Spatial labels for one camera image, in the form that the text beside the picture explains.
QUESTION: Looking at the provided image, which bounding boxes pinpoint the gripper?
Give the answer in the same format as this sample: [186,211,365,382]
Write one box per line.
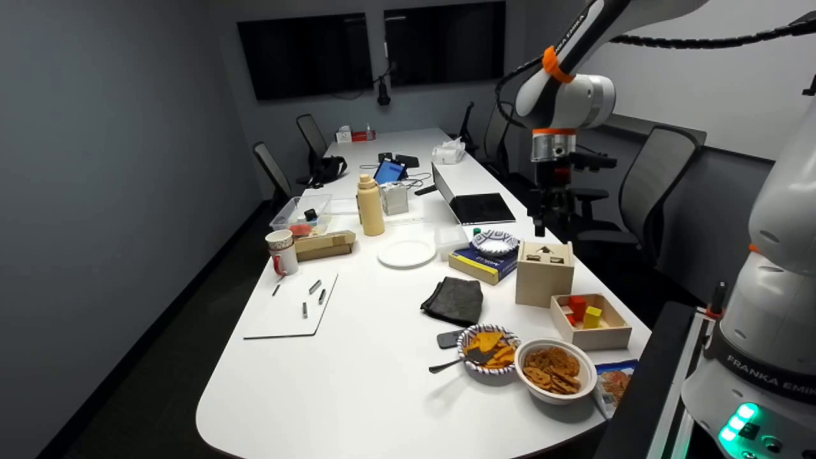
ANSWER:
[528,159,576,238]

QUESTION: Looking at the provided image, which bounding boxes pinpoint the wooden shape sorter box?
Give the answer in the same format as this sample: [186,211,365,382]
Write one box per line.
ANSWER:
[515,240,576,309]

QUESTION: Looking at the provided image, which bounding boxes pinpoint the white tissue box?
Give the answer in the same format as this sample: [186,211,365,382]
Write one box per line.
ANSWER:
[431,136,467,166]

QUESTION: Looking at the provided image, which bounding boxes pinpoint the open wooden box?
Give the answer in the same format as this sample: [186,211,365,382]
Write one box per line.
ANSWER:
[550,293,633,352]

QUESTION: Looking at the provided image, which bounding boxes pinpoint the grey tissue box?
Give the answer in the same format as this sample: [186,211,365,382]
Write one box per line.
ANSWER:
[380,181,410,217]

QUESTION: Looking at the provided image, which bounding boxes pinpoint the long wooden box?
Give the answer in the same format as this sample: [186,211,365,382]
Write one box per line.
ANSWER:
[294,229,357,263]

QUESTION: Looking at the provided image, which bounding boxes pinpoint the laptop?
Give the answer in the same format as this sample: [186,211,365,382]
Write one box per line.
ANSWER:
[431,162,517,226]

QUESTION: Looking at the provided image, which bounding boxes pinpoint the office chair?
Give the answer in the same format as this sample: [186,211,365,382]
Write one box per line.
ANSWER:
[295,113,330,160]
[481,102,531,182]
[571,124,708,259]
[252,141,295,200]
[456,100,481,155]

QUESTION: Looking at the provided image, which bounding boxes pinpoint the blue book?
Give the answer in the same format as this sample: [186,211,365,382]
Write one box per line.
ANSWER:
[448,242,519,286]

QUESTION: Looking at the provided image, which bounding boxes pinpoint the clear plastic container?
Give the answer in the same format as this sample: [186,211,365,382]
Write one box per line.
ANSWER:
[434,224,471,261]

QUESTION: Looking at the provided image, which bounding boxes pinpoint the dark grey cloth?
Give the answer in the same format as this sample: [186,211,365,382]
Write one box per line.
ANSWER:
[420,276,485,328]

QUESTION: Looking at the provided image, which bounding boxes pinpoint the heap of orange chips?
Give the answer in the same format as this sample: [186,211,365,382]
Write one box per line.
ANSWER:
[463,331,516,368]

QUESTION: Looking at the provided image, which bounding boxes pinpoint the white plate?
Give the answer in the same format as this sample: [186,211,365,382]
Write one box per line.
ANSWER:
[377,238,438,270]

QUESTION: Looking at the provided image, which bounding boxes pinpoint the black conference device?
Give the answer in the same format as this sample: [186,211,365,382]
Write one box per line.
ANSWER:
[377,151,421,170]

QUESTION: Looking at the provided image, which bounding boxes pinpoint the heap of brown cookies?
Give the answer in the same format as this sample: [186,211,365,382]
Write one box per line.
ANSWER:
[523,346,582,395]

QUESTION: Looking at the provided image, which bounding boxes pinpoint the dark spoon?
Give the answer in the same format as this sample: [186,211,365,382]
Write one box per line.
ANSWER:
[428,347,499,375]

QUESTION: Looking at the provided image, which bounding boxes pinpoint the tablet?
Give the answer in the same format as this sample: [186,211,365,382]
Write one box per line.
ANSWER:
[372,159,407,186]

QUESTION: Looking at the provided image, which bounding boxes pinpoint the blue patterned bowl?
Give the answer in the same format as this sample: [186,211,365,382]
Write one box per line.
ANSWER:
[456,324,522,378]

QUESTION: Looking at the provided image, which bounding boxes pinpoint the tan bottle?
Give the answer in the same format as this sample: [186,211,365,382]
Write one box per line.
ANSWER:
[356,173,386,237]

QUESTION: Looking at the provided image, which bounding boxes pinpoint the white bowl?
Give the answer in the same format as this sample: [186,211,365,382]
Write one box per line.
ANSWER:
[514,338,599,406]

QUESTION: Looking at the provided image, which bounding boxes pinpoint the printed packet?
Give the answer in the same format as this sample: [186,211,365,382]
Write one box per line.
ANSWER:
[592,360,639,419]

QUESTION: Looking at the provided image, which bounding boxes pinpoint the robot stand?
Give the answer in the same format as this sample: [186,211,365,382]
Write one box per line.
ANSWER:
[593,300,724,459]

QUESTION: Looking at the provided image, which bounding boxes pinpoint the black backpack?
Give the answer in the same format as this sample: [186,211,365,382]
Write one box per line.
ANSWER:
[309,154,349,186]

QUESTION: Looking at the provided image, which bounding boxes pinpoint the clear plastic bin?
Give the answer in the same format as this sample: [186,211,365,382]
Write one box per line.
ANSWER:
[269,193,333,238]

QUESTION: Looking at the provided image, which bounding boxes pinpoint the white board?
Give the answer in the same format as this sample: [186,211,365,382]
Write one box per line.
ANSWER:
[242,270,340,340]

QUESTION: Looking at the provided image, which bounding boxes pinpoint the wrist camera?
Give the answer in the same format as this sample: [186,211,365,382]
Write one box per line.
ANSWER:
[572,151,618,171]

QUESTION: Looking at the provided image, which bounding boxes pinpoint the black cable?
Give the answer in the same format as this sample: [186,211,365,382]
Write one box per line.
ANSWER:
[359,163,435,191]

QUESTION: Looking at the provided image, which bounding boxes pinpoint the wall monitor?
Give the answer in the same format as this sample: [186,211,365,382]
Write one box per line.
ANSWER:
[383,0,508,89]
[237,12,375,102]

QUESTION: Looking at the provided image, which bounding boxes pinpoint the white mug with red handle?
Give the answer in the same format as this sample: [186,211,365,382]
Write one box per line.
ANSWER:
[265,229,300,277]

